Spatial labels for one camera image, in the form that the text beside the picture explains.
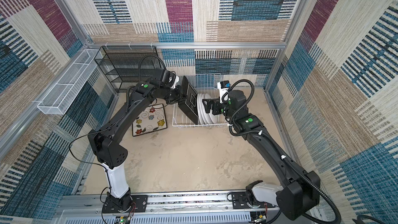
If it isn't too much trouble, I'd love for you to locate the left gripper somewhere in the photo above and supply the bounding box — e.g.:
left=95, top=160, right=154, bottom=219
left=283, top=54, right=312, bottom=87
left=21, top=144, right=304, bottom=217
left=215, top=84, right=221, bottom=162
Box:
left=161, top=85, right=191, bottom=105

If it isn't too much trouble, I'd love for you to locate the white round plate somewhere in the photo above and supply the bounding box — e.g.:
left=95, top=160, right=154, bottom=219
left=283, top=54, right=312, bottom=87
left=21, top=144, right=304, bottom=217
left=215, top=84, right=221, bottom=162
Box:
left=197, top=93, right=206, bottom=125
left=206, top=109, right=219, bottom=124
left=200, top=93, right=213, bottom=124

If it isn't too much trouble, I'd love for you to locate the floral square plate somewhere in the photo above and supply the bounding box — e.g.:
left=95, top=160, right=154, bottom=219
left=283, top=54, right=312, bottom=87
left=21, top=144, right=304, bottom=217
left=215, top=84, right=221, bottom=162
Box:
left=132, top=104, right=167, bottom=136

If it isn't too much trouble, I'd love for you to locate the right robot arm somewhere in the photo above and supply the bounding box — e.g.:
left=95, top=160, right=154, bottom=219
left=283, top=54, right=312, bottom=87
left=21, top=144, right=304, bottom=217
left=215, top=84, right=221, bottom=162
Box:
left=198, top=90, right=323, bottom=223

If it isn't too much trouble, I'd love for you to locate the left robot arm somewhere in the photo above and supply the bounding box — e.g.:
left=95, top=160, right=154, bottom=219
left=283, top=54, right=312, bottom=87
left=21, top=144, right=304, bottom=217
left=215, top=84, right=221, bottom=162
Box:
left=88, top=68, right=182, bottom=213

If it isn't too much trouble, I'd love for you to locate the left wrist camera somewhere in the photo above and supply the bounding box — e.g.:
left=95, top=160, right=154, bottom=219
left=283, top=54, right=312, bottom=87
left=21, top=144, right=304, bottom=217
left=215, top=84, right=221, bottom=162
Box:
left=161, top=70, right=179, bottom=89

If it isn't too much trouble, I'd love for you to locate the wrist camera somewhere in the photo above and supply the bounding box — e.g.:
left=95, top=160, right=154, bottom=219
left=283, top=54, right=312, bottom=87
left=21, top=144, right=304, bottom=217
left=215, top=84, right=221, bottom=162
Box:
left=161, top=70, right=179, bottom=89
left=217, top=80, right=231, bottom=103

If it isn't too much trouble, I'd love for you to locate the white wire dish rack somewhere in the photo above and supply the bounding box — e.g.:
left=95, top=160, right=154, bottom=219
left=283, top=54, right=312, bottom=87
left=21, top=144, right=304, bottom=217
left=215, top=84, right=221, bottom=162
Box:
left=172, top=74, right=227, bottom=128

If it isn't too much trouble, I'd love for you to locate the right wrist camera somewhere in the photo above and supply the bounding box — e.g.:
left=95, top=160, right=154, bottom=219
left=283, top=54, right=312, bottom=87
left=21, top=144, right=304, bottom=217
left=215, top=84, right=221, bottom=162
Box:
left=217, top=80, right=231, bottom=103

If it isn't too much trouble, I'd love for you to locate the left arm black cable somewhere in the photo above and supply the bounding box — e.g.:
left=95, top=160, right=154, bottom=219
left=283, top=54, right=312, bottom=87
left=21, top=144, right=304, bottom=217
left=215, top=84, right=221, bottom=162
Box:
left=68, top=54, right=167, bottom=169

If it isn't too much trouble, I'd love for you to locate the black wire shelf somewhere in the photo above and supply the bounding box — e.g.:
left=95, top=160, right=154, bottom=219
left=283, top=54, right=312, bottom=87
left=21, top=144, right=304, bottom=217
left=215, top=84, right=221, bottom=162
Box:
left=94, top=46, right=164, bottom=93

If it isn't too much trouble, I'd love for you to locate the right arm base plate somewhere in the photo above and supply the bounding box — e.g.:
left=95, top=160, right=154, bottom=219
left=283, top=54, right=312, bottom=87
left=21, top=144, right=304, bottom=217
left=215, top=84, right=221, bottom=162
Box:
left=227, top=191, right=275, bottom=209

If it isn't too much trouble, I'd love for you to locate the aluminium mounting rail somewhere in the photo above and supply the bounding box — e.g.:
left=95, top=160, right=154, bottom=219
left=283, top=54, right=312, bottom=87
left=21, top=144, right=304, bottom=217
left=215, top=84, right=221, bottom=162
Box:
left=51, top=190, right=292, bottom=224

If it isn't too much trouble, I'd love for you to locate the white mesh wall basket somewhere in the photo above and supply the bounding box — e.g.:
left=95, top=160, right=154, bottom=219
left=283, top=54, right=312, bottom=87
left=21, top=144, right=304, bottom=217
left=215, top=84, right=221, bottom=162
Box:
left=37, top=49, right=98, bottom=115

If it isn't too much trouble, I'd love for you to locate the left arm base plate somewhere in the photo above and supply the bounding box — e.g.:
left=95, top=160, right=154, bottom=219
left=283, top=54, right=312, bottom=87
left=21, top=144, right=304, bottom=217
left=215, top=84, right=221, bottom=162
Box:
left=102, top=195, right=148, bottom=214

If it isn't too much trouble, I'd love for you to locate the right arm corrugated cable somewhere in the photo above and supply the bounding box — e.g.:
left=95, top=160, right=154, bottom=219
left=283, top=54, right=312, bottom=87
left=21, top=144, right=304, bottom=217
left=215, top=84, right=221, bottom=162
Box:
left=226, top=79, right=342, bottom=224

